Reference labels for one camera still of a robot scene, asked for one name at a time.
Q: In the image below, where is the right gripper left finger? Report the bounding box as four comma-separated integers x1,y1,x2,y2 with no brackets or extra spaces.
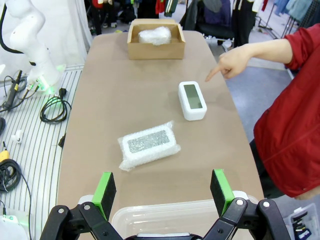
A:
41,171,124,240

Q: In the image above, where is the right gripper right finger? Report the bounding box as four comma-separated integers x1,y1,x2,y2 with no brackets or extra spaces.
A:
204,168,292,240

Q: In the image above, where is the bubble-wrapped clock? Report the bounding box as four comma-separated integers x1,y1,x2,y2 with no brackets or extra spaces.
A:
137,25,172,47
117,120,182,172

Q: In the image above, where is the unwrapped white digital clock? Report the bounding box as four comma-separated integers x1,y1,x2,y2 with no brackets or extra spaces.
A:
177,80,208,122

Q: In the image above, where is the person's right forearm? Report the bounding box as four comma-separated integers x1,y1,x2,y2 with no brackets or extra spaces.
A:
246,37,294,70

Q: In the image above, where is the person's right hand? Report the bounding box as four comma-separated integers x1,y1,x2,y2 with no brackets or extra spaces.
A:
204,45,254,83

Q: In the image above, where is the clear plastic container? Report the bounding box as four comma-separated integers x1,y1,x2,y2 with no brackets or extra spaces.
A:
111,196,260,240

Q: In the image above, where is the slatted aluminium base platform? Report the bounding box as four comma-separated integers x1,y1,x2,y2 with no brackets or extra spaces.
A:
0,63,87,240

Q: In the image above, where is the clear plastic storage box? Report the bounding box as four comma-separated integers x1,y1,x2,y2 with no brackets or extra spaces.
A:
284,202,320,240

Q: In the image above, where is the person in red jacket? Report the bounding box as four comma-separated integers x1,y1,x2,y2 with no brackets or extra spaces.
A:
253,23,320,199

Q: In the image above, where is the white box with green light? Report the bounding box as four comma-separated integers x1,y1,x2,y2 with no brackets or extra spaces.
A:
0,214,29,240

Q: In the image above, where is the black and yellow probe tool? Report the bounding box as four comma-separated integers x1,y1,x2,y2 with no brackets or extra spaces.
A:
0,69,24,113

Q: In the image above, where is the open brown cardboard box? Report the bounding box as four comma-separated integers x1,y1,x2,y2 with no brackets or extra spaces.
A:
126,18,187,61

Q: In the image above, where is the black cable bundle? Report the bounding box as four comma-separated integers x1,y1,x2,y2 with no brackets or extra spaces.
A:
0,158,23,194

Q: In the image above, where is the coiled black power cable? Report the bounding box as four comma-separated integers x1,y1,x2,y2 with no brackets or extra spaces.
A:
39,87,72,124

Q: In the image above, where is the small white bracket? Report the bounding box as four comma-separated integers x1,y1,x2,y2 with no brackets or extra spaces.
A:
10,129,24,146

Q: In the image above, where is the yellow-handled tool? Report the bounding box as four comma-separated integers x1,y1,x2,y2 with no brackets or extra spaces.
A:
0,141,11,161

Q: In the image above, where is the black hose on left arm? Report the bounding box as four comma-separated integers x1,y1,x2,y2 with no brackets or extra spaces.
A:
0,0,25,55

